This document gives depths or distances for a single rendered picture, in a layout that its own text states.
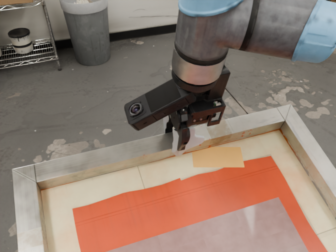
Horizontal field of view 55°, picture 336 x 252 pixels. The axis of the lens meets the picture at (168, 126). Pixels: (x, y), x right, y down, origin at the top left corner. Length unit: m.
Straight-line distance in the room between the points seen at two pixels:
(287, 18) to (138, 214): 0.40
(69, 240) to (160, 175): 0.20
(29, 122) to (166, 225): 2.38
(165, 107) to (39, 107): 2.58
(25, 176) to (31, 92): 2.66
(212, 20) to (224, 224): 0.37
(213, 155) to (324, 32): 0.35
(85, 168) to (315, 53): 0.41
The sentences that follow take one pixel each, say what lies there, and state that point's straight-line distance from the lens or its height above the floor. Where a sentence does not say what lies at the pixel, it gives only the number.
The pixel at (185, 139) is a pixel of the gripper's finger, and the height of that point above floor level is 1.33.
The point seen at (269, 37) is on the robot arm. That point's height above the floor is 1.53.
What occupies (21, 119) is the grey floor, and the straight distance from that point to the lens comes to 2.94.
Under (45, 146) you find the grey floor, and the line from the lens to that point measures 2.61.
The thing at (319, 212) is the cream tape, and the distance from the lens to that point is 0.69.
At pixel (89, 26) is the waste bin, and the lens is 3.29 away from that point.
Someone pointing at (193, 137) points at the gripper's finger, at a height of 1.30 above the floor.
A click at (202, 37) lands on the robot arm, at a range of 0.40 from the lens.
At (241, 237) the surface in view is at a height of 1.18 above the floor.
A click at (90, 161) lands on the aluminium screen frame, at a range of 0.61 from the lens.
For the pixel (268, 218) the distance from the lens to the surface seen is 0.64.
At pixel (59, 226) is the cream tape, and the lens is 0.61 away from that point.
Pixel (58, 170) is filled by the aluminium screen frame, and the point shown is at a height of 1.26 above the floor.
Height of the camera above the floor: 1.70
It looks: 40 degrees down
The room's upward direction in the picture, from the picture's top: straight up
